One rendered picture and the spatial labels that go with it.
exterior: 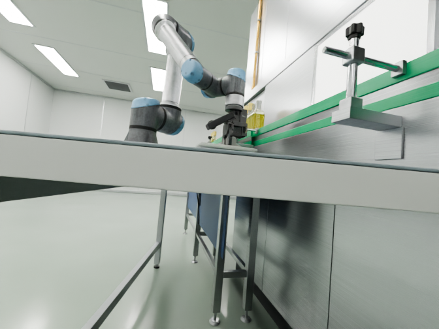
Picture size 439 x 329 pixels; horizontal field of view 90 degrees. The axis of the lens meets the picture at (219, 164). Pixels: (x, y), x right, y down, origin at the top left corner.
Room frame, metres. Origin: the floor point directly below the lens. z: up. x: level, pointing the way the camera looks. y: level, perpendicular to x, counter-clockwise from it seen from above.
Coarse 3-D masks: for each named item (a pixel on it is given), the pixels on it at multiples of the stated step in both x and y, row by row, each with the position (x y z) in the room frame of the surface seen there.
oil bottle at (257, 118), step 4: (252, 112) 1.14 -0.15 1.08; (256, 112) 1.10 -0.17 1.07; (260, 112) 1.11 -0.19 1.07; (252, 116) 1.13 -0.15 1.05; (256, 116) 1.10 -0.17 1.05; (260, 116) 1.11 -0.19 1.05; (264, 116) 1.11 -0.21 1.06; (252, 120) 1.13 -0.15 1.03; (256, 120) 1.10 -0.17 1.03; (260, 120) 1.11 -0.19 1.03; (252, 124) 1.12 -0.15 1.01; (256, 124) 1.10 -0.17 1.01; (260, 124) 1.11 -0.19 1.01; (252, 128) 1.12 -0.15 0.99
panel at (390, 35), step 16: (384, 0) 0.61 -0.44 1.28; (400, 0) 0.56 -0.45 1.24; (416, 0) 0.52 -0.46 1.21; (368, 16) 0.66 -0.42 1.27; (384, 16) 0.60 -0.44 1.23; (400, 16) 0.56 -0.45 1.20; (416, 16) 0.52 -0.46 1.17; (336, 32) 0.78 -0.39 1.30; (368, 32) 0.65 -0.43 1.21; (384, 32) 0.60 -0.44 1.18; (400, 32) 0.56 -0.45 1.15; (416, 32) 0.52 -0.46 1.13; (320, 48) 0.87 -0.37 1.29; (368, 48) 0.65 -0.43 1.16; (384, 48) 0.60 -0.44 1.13; (400, 48) 0.56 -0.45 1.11; (416, 48) 0.52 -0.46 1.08; (320, 64) 0.86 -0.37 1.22; (336, 64) 0.78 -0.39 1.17; (320, 80) 0.86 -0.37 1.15; (336, 80) 0.77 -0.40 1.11; (320, 96) 0.85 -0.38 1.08
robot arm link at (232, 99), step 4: (228, 96) 0.84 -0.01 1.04; (232, 96) 0.83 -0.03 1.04; (236, 96) 0.83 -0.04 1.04; (240, 96) 0.83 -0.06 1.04; (228, 100) 0.84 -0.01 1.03; (232, 100) 0.83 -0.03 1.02; (236, 100) 0.83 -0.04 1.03; (240, 100) 0.83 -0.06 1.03; (228, 104) 0.84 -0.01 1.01; (232, 104) 0.83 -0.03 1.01; (236, 104) 0.83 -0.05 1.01; (240, 104) 0.83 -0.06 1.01
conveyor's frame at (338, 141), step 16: (384, 112) 0.40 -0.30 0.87; (400, 112) 0.37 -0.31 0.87; (416, 112) 0.35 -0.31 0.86; (432, 112) 0.33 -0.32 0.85; (336, 128) 0.51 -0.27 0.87; (352, 128) 0.47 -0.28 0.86; (416, 128) 0.35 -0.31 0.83; (432, 128) 0.33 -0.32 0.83; (272, 144) 0.82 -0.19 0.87; (288, 144) 0.72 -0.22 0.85; (304, 144) 0.63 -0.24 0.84; (320, 144) 0.57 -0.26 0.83; (336, 144) 0.51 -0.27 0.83; (352, 144) 0.47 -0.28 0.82; (368, 144) 0.43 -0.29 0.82; (416, 144) 0.35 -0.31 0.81; (432, 144) 0.33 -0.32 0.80; (352, 160) 0.47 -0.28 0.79; (368, 160) 0.43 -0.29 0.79; (384, 160) 0.40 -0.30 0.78; (400, 160) 0.37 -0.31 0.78; (416, 160) 0.35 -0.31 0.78; (432, 160) 0.33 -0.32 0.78
